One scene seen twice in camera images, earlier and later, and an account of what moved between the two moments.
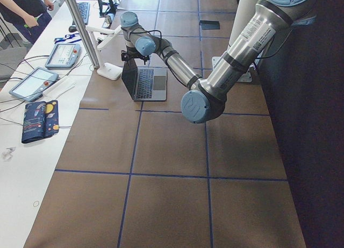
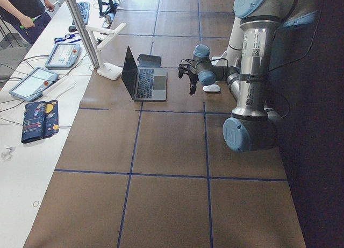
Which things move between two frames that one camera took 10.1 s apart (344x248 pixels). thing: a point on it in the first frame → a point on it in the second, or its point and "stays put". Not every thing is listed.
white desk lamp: (110, 71) stays put
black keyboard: (84, 9) stays put
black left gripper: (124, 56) → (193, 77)
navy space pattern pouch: (40, 120) stays put
